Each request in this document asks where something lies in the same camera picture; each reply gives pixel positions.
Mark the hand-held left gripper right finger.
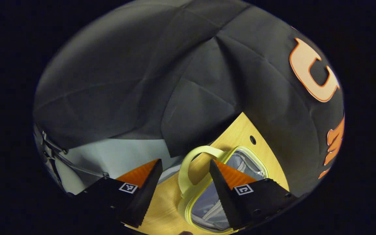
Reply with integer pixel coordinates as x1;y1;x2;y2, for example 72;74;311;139
209;159;298;230

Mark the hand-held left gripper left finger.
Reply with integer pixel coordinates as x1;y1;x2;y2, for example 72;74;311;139
74;159;163;228

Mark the pale yellow suitcase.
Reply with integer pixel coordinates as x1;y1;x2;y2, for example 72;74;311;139
177;145;269;234

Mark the metal backdrop stand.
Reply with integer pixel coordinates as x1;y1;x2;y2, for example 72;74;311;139
34;122;110;196

